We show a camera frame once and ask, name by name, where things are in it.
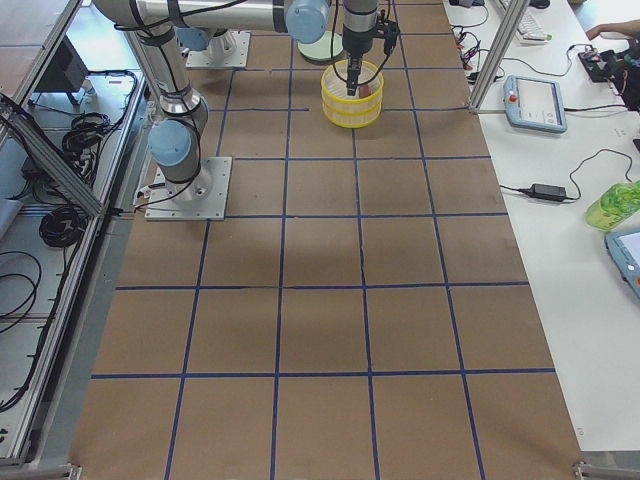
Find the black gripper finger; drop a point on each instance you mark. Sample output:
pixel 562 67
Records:
pixel 354 65

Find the black power adapter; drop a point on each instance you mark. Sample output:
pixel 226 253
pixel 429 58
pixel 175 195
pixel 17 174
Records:
pixel 552 193

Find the person hand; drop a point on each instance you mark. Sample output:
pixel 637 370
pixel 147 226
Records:
pixel 628 29

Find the brown bun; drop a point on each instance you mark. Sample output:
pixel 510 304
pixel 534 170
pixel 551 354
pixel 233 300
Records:
pixel 364 91

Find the aluminium frame post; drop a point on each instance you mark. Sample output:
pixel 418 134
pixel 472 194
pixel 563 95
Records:
pixel 502 39

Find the white keyboard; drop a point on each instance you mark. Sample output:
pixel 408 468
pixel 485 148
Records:
pixel 529 31

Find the light green plate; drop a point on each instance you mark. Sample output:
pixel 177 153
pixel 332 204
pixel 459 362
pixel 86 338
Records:
pixel 329 47

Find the green plastic bottle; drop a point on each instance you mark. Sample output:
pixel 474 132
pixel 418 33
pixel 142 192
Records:
pixel 614 206

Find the teach pendant with screen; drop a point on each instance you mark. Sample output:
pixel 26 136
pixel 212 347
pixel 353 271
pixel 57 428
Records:
pixel 534 104

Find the black electronics board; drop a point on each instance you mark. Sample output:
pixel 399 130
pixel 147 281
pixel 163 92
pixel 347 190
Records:
pixel 600 66

